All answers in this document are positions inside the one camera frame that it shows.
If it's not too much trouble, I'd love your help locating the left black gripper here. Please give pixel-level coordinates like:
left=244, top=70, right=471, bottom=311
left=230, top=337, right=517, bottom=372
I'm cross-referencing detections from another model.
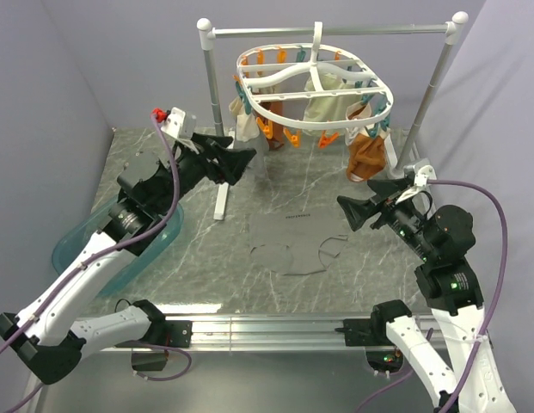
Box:
left=155, top=131, right=256, bottom=213

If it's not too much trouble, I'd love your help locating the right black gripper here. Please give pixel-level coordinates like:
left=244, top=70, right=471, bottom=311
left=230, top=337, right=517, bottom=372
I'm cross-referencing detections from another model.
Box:
left=336, top=175, right=437, bottom=258

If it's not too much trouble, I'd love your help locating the orange front clip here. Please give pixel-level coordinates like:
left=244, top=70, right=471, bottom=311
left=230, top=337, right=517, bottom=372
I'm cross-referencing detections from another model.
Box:
left=317, top=131, right=339, bottom=149

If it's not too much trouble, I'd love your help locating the white oval clip hanger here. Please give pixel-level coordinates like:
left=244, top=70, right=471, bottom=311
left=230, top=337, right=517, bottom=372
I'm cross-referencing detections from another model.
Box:
left=236, top=22, right=394, bottom=131

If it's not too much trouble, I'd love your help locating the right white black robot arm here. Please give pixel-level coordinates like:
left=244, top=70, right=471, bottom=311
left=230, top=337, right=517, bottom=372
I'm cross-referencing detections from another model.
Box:
left=337, top=178, right=516, bottom=412

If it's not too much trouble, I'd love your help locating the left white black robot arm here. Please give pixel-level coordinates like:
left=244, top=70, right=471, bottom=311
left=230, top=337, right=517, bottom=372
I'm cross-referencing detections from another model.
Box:
left=0, top=133, right=256, bottom=385

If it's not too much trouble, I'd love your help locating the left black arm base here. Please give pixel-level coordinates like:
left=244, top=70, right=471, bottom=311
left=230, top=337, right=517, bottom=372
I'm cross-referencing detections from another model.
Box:
left=116, top=320, right=193, bottom=382

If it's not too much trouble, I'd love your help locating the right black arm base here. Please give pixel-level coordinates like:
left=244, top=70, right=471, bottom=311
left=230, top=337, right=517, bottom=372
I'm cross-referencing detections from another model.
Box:
left=335, top=318, right=404, bottom=375

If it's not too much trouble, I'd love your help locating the grey beige hanging underwear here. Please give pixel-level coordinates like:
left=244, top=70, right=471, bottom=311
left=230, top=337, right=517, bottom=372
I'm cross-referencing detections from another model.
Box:
left=229, top=97, right=268, bottom=178

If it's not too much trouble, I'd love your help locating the orange hanging underwear right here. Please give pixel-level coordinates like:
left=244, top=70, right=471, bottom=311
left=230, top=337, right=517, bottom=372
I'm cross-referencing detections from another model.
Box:
left=346, top=133, right=386, bottom=182

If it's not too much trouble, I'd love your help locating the rust hanging underwear back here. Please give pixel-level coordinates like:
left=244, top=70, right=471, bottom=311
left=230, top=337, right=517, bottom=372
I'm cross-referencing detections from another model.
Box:
left=259, top=101, right=285, bottom=151

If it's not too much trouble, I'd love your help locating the cream hanging underwear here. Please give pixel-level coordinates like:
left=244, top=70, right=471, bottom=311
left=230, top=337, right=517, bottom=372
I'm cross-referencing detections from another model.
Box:
left=303, top=73, right=372, bottom=122

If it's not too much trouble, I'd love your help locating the silver white drying rack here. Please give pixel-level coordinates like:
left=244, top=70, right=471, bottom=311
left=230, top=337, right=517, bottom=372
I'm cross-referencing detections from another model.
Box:
left=195, top=10, right=470, bottom=221

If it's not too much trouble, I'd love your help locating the teal plastic basin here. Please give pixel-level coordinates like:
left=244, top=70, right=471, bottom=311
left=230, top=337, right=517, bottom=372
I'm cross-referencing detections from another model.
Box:
left=52, top=197, right=184, bottom=297

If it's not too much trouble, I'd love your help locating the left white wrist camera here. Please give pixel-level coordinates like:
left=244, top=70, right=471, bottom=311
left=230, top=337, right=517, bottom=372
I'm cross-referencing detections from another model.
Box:
left=161, top=107, right=197, bottom=139

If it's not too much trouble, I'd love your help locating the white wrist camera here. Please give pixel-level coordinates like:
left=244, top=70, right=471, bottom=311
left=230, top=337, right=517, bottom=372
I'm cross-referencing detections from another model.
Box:
left=161, top=107, right=197, bottom=139
left=403, top=158, right=437, bottom=189

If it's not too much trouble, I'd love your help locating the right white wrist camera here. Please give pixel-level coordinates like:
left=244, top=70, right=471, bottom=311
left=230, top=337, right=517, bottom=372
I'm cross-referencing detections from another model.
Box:
left=403, top=158, right=437, bottom=189

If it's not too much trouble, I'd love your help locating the aluminium mounting rail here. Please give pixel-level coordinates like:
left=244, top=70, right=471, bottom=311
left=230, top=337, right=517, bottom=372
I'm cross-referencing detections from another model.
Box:
left=37, top=312, right=494, bottom=353

